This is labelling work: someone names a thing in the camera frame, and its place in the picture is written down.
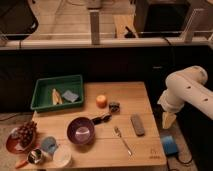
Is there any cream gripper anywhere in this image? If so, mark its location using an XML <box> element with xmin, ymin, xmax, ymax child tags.
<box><xmin>158</xmin><ymin>91</ymin><xmax>181</xmax><ymax>129</ymax></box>

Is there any yellow banana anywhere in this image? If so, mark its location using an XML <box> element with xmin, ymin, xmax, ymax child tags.
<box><xmin>52</xmin><ymin>89</ymin><xmax>62</xmax><ymax>105</ymax></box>

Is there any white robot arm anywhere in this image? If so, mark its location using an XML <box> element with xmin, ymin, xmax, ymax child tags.
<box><xmin>158</xmin><ymin>66</ymin><xmax>213</xmax><ymax>129</ymax></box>

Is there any white paper cup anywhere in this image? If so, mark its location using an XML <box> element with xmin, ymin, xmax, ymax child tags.
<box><xmin>53</xmin><ymin>145</ymin><xmax>72</xmax><ymax>168</ymax></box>

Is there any blue cup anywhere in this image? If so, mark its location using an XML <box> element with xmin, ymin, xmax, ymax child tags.
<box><xmin>41</xmin><ymin>136</ymin><xmax>58</xmax><ymax>155</ymax></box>

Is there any steel measuring cup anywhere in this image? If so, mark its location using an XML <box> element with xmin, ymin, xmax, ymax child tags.
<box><xmin>15</xmin><ymin>148</ymin><xmax>44</xmax><ymax>169</ymax></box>

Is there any grey remote block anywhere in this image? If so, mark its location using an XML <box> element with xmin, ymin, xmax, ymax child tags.
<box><xmin>131</xmin><ymin>114</ymin><xmax>145</xmax><ymax>136</ymax></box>

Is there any silver fork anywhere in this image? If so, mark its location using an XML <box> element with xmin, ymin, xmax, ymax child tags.
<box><xmin>114</xmin><ymin>126</ymin><xmax>133</xmax><ymax>156</ymax></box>

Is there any orange fruit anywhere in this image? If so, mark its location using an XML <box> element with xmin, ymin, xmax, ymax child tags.
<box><xmin>96</xmin><ymin>95</ymin><xmax>107</xmax><ymax>108</ymax></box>

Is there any purple bowl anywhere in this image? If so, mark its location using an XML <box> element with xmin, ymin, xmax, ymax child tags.
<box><xmin>67</xmin><ymin>117</ymin><xmax>95</xmax><ymax>145</ymax></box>

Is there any blue grey sponge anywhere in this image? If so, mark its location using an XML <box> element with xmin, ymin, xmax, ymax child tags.
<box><xmin>62</xmin><ymin>90</ymin><xmax>79</xmax><ymax>102</ymax></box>

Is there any green plastic bin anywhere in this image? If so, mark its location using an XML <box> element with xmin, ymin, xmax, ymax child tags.
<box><xmin>31</xmin><ymin>75</ymin><xmax>84</xmax><ymax>112</ymax></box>

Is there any bunch of dark grapes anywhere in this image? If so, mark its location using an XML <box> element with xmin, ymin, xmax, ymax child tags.
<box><xmin>18</xmin><ymin>121</ymin><xmax>37</xmax><ymax>148</ymax></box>

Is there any red plate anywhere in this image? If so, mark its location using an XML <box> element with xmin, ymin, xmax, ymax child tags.
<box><xmin>6</xmin><ymin>128</ymin><xmax>36</xmax><ymax>154</ymax></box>

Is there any black cable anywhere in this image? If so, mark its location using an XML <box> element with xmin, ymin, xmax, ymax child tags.
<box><xmin>166</xmin><ymin>154</ymin><xmax>194</xmax><ymax>171</ymax></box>

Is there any black handled utensil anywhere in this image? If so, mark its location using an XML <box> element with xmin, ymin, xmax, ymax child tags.
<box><xmin>92</xmin><ymin>114</ymin><xmax>112</xmax><ymax>125</ymax></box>

